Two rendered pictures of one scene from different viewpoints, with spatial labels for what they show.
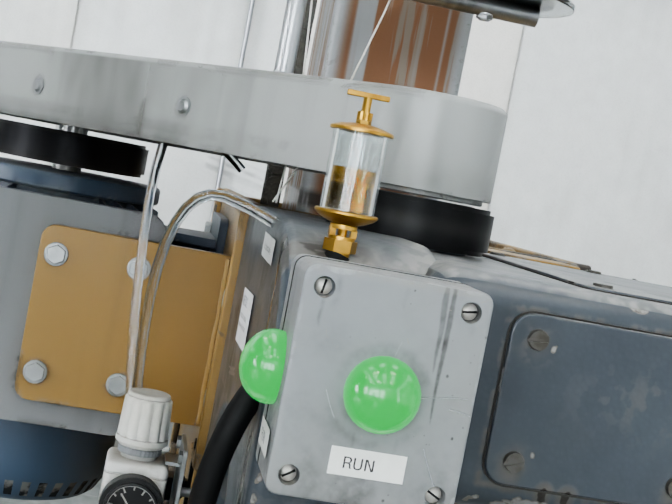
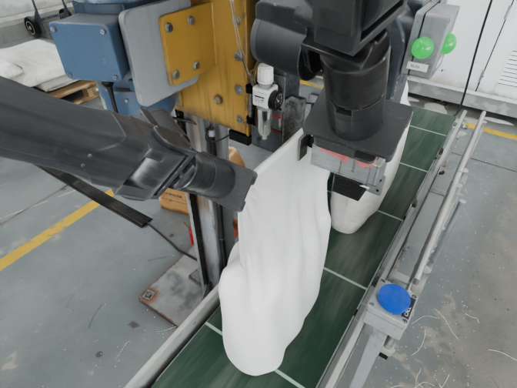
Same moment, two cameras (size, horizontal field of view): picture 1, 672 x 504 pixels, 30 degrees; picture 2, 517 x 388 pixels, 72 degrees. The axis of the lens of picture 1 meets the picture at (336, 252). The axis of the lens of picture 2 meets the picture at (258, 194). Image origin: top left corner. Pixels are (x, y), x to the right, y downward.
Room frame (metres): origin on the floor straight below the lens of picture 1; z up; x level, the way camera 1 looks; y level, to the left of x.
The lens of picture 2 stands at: (0.30, 0.57, 1.46)
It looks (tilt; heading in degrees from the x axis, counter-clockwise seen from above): 40 degrees down; 313
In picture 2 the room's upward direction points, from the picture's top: straight up
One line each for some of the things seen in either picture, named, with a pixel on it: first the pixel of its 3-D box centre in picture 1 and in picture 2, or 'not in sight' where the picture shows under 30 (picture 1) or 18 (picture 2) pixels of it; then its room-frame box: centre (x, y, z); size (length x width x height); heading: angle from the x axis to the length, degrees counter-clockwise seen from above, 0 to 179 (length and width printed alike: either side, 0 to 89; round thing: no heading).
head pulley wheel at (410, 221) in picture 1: (409, 219); not in sight; (0.69, -0.04, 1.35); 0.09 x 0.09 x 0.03
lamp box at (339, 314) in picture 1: (370, 382); (429, 40); (0.50, -0.02, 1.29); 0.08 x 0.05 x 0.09; 99
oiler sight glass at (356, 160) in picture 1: (354, 172); not in sight; (0.56, 0.00, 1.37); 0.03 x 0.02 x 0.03; 99
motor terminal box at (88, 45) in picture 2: not in sight; (99, 54); (0.92, 0.30, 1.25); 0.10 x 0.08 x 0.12; 34
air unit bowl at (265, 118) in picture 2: not in sight; (265, 121); (0.73, 0.09, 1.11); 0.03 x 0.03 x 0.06
